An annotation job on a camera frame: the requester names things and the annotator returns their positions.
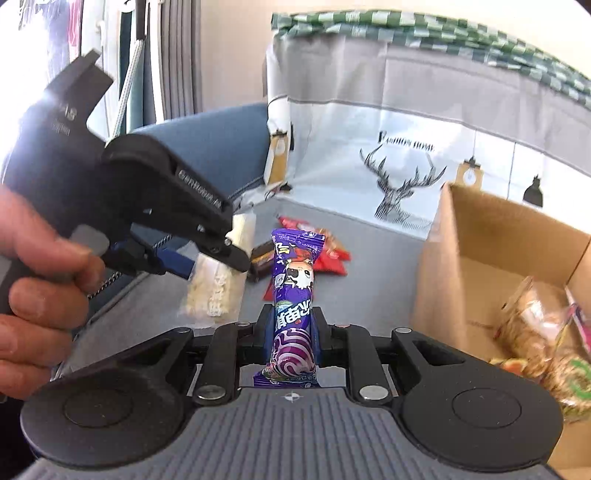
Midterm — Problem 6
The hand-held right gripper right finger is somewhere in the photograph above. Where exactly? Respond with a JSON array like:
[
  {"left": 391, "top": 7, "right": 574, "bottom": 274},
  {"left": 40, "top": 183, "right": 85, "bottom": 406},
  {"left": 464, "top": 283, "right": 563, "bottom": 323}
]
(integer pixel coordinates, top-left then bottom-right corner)
[{"left": 314, "top": 307, "right": 490, "bottom": 404}]

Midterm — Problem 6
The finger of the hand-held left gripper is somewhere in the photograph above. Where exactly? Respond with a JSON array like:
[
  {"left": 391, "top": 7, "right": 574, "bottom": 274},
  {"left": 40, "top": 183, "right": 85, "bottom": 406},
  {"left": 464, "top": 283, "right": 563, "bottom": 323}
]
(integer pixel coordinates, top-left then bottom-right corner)
[
  {"left": 104, "top": 237, "right": 195, "bottom": 280},
  {"left": 198, "top": 231, "right": 252, "bottom": 273}
]

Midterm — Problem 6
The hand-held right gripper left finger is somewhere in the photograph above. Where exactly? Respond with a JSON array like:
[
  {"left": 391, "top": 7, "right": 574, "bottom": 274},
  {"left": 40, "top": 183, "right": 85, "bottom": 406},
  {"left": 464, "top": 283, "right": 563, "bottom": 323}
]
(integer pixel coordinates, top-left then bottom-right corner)
[{"left": 92, "top": 305, "right": 274, "bottom": 404}]

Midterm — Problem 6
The white rice cracker packet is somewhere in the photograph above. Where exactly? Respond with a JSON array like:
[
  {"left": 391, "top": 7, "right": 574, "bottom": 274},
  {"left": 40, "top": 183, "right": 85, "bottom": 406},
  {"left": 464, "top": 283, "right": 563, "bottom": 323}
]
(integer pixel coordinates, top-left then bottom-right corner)
[{"left": 178, "top": 212, "right": 257, "bottom": 324}]

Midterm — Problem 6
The purple snack packet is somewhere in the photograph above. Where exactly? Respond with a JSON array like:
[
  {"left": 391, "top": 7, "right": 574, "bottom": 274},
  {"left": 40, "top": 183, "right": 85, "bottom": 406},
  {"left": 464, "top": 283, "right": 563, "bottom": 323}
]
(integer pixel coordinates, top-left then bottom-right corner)
[{"left": 253, "top": 228, "right": 326, "bottom": 388}]

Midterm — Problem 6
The cardboard box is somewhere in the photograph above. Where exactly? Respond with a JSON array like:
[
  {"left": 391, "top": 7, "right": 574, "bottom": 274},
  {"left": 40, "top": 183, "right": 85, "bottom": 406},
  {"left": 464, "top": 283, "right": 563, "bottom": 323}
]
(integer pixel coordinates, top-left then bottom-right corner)
[{"left": 411, "top": 182, "right": 591, "bottom": 480}]

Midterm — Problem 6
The green bag of nuts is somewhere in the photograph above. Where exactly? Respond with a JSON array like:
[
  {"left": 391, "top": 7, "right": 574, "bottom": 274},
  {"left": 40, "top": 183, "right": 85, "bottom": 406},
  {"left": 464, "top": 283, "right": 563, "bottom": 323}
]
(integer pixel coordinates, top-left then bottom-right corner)
[{"left": 490, "top": 276, "right": 591, "bottom": 423}]

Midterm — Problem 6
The clear bag of cookies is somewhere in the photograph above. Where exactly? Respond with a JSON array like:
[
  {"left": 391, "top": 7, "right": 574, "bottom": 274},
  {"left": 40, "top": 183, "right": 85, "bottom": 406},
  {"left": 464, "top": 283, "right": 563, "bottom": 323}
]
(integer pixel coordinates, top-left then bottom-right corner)
[{"left": 563, "top": 285, "right": 591, "bottom": 358}]

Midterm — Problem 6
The person's left hand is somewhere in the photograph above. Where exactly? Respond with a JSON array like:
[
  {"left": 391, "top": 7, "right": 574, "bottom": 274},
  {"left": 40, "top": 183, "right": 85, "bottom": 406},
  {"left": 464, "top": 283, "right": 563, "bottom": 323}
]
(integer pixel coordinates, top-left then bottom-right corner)
[{"left": 0, "top": 185, "right": 106, "bottom": 401}]

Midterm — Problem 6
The dark snack bar packet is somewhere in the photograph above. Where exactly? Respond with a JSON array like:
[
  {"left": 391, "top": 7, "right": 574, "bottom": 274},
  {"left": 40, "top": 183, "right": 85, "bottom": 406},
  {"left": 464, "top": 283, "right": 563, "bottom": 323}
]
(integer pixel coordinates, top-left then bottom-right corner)
[{"left": 247, "top": 240, "right": 278, "bottom": 282}]

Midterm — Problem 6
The long red snack packet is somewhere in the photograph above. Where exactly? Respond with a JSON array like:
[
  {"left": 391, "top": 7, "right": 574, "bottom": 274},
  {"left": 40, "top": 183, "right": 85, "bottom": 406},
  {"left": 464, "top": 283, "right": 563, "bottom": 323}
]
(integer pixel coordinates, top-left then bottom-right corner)
[{"left": 310, "top": 228, "right": 352, "bottom": 277}]

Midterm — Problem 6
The blue sofa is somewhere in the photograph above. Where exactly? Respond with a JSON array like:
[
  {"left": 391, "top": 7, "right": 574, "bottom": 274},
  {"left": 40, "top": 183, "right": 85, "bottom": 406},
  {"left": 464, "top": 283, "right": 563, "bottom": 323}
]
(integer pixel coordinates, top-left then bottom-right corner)
[{"left": 129, "top": 104, "right": 271, "bottom": 208}]

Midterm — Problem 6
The grey curtain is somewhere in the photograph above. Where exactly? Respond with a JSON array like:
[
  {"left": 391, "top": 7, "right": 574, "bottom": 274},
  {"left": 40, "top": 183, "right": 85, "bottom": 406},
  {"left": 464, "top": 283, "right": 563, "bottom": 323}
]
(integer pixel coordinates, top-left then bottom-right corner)
[{"left": 152, "top": 0, "right": 208, "bottom": 121}]

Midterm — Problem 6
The deer print grey cloth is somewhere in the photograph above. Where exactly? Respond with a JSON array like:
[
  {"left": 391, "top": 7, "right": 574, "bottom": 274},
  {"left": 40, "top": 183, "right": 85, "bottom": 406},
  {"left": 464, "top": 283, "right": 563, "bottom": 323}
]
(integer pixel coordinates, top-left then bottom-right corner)
[{"left": 55, "top": 44, "right": 591, "bottom": 379}]

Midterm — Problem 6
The green checked cloth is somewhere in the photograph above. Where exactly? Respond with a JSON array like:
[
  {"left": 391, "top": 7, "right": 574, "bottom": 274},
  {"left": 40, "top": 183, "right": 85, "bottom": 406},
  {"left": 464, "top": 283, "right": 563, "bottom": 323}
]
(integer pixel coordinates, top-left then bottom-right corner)
[{"left": 270, "top": 11, "right": 591, "bottom": 109}]

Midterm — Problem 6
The braided grey cord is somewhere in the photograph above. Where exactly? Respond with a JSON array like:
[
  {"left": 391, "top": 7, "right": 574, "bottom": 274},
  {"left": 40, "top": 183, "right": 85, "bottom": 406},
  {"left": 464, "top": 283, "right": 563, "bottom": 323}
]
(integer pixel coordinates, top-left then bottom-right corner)
[{"left": 113, "top": 0, "right": 151, "bottom": 139}]

